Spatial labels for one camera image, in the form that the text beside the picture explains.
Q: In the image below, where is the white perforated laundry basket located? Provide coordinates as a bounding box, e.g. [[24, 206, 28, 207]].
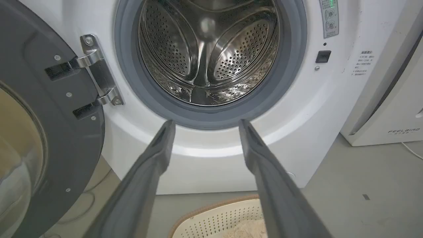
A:
[[169, 194, 269, 238]]

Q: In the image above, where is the white front-load washing machine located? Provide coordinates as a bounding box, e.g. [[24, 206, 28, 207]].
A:
[[18, 0, 406, 195]]

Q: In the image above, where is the grey washing machine door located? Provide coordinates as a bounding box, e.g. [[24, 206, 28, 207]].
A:
[[0, 0, 105, 238]]

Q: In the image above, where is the steel washer door hinge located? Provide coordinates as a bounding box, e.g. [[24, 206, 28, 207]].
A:
[[69, 34, 124, 106]]

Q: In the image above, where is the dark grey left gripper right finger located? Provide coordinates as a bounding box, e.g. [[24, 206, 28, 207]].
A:
[[239, 119, 332, 238]]

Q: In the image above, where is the thin grey floor cable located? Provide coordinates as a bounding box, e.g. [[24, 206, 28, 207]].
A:
[[40, 169, 113, 238]]

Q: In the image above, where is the white power cable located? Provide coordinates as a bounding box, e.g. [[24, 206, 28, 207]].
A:
[[402, 142, 423, 161]]

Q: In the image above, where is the white Feelbird appliance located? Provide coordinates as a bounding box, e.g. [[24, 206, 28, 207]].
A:
[[340, 7, 423, 147]]

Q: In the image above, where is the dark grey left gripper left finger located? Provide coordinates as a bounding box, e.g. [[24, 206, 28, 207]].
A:
[[83, 120, 176, 238]]

